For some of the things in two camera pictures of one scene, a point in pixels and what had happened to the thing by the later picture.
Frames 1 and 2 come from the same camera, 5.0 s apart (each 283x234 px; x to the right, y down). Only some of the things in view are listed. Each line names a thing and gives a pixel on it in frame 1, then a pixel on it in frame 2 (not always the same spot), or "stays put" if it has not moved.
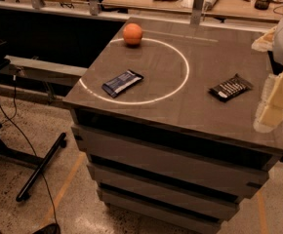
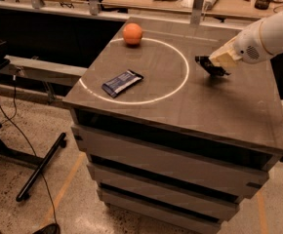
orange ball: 132,33 stays put
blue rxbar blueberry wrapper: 114,87 stays put
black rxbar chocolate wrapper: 231,88 -> 212,69
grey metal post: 94,6 stays put
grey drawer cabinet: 181,120 stays put
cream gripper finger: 264,42 -> 248,45
